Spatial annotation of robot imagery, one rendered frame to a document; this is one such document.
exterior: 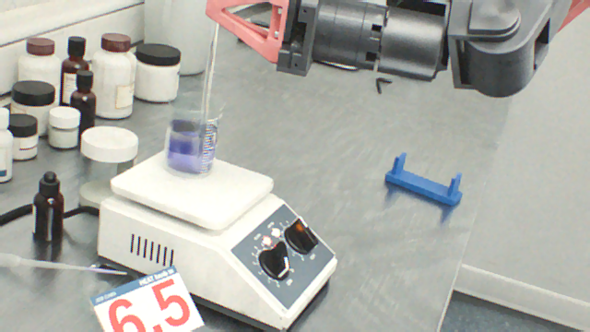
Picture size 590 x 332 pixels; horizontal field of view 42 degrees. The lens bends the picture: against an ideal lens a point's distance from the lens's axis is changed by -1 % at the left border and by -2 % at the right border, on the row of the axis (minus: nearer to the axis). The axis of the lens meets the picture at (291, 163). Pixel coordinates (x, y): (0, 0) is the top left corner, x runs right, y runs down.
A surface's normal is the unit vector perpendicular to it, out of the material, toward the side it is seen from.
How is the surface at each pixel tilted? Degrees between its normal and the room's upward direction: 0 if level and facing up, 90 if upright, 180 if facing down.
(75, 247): 0
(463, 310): 0
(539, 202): 90
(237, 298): 90
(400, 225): 0
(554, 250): 90
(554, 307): 90
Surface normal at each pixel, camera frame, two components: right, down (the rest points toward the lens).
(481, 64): -0.52, 0.80
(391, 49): -0.15, 0.36
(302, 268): 0.59, -0.63
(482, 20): -0.24, -0.46
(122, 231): -0.40, 0.31
